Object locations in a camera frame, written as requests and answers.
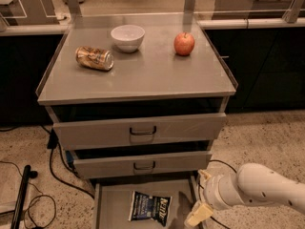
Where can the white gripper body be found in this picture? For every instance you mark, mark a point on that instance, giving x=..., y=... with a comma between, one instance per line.
x=210, y=192

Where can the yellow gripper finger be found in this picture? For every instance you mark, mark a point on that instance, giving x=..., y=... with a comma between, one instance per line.
x=204, y=174
x=200, y=212

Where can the blue chip bag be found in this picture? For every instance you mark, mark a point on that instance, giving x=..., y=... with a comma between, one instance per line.
x=145, y=206

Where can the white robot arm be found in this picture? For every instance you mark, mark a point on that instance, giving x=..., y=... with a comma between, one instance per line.
x=251, y=185

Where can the top grey drawer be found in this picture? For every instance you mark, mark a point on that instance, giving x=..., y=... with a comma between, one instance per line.
x=79, y=135

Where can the grey drawer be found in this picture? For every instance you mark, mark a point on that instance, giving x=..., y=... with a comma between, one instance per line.
x=126, y=166
x=113, y=203
x=79, y=135

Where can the bottom grey drawer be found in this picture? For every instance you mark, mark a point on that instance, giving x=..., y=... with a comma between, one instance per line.
x=113, y=203

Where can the middle grey drawer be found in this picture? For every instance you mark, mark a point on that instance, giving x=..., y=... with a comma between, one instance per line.
x=126, y=166

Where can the grey drawer cabinet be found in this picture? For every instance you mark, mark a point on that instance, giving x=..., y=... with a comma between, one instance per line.
x=152, y=81

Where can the red apple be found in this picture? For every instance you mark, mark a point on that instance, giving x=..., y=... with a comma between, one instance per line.
x=183, y=43

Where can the white ceramic bowl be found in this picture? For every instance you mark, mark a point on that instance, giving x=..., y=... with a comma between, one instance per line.
x=127, y=38

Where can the gold soda can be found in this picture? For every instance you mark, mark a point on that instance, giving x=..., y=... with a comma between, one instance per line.
x=94, y=58

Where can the black pole stand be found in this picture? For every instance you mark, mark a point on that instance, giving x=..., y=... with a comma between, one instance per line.
x=28, y=173

